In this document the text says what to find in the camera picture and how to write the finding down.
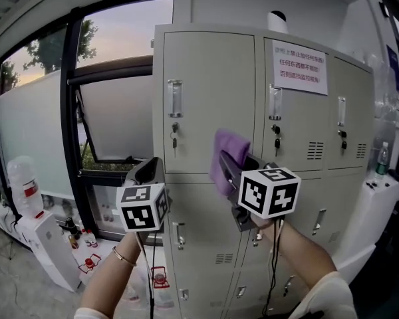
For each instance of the green tree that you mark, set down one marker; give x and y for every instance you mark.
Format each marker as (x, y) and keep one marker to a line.
(86, 42)

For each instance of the clear water jug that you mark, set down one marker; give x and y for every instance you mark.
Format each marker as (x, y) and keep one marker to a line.
(23, 178)

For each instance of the black window frame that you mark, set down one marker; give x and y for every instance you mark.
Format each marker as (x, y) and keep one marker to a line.
(70, 111)

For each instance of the small red cap bottles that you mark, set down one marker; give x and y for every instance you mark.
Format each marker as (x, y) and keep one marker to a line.
(89, 239)

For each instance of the black key in lock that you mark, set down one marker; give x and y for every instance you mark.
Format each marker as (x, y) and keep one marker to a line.
(342, 134)
(276, 130)
(175, 126)

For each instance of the white water dispenser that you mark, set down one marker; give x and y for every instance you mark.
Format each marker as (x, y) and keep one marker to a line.
(50, 244)

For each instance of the black wall sensor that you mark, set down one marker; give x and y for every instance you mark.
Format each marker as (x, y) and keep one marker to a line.
(384, 9)

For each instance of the person's left forearm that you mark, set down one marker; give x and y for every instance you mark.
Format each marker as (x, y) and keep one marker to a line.
(103, 277)

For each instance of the white paper notice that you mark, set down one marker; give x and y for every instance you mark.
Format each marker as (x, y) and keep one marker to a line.
(299, 68)

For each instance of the white side counter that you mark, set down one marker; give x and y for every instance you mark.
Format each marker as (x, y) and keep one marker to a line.
(369, 218)

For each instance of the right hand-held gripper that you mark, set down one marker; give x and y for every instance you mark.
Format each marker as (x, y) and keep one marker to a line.
(269, 194)

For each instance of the small black clips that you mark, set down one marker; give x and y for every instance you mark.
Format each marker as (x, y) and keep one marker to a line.
(370, 185)

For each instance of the grey metal locker door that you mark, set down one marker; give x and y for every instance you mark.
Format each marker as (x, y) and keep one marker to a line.
(296, 118)

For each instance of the grey metal locker cabinet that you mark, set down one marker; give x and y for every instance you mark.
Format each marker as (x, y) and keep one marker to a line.
(212, 78)

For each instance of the purple cloth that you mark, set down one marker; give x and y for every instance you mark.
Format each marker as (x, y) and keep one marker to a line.
(231, 145)

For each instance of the person's white left sleeve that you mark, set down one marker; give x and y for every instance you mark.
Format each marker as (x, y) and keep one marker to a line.
(84, 313)

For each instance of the person's white sleeve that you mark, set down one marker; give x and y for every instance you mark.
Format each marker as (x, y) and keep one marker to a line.
(329, 297)
(84, 313)

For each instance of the green label water bottle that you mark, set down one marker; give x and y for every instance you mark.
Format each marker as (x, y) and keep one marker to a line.
(382, 161)

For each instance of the black bottle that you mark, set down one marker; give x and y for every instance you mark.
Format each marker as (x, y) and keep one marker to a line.
(71, 228)

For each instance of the white security camera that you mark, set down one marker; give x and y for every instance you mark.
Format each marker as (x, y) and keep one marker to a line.
(276, 23)

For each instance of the clear plastic sheet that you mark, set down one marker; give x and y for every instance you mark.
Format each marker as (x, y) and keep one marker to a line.
(382, 111)

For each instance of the blue wall poster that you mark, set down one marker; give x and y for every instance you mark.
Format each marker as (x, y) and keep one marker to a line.
(394, 68)

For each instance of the person's right forearm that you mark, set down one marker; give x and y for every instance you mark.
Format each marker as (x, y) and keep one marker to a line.
(296, 251)

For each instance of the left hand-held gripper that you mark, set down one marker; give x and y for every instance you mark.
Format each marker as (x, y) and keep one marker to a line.
(139, 208)

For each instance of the person's white right sleeve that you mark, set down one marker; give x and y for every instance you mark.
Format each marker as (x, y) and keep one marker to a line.
(329, 297)

